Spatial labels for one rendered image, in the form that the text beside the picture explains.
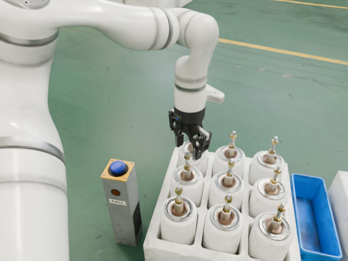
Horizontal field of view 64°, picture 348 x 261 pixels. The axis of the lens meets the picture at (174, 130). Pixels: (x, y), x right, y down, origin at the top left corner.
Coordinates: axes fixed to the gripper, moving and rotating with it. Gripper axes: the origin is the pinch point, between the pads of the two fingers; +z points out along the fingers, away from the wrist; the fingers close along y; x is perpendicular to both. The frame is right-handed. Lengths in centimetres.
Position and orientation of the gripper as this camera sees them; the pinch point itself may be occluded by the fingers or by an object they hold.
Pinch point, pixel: (188, 148)
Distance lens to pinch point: 74.6
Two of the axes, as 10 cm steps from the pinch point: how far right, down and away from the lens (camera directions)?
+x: 7.8, -3.8, 4.9
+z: 0.0, 7.9, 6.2
